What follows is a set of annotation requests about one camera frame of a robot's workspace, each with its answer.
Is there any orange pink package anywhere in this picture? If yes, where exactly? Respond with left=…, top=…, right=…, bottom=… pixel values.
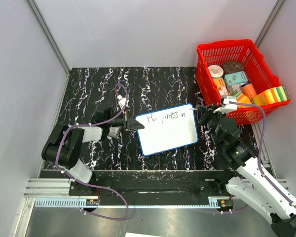
left=212, top=77, right=226, bottom=90

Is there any aluminium rail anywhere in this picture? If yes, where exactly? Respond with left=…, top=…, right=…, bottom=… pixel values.
left=23, top=179, right=72, bottom=197

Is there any white slotted cable duct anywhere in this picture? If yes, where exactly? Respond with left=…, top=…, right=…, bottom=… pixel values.
left=35, top=197, right=221, bottom=209

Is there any white tape roll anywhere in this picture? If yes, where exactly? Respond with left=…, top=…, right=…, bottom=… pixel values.
left=208, top=65, right=224, bottom=78

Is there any yellow orange sponge pack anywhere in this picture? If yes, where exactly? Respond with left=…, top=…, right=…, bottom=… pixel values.
left=252, top=85, right=290, bottom=106

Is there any green yellow sponge box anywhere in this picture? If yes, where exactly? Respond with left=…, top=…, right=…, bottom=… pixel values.
left=229, top=90, right=251, bottom=109

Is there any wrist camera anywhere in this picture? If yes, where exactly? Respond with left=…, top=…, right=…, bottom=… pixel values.
left=117, top=95, right=128, bottom=109
left=214, top=96, right=238, bottom=114

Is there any brown round item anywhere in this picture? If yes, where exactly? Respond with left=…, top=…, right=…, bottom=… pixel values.
left=222, top=61, right=244, bottom=74

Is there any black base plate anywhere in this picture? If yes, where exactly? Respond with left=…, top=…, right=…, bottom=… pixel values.
left=68, top=169, right=237, bottom=198

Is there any teal box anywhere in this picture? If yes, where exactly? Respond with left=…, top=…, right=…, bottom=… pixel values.
left=223, top=71, right=248, bottom=86

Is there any red plastic basket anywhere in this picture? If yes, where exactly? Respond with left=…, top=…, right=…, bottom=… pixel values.
left=196, top=39, right=291, bottom=125

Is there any white paper sheet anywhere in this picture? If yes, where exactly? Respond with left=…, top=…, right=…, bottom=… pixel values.
left=125, top=233, right=160, bottom=237

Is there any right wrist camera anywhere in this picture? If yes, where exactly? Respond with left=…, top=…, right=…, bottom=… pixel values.
left=214, top=96, right=238, bottom=114

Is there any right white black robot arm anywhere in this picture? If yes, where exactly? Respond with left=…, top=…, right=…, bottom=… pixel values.
left=196, top=103, right=296, bottom=237

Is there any blue framed whiteboard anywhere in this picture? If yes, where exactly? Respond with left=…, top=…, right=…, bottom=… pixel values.
left=135, top=103, right=199, bottom=157

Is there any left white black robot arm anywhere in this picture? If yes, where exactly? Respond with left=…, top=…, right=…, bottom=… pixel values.
left=41, top=108, right=145, bottom=195

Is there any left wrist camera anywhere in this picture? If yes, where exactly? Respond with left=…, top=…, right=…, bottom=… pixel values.
left=117, top=95, right=128, bottom=109

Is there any orange cylinder package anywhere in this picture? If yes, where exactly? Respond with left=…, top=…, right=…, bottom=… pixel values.
left=241, top=82, right=257, bottom=100

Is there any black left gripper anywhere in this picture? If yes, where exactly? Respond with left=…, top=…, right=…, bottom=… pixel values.
left=107, top=109, right=144, bottom=131

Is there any white grey box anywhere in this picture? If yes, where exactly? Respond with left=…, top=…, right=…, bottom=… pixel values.
left=227, top=83, right=243, bottom=94

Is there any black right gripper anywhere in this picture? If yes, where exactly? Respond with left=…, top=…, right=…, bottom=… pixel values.
left=197, top=104, right=227, bottom=148

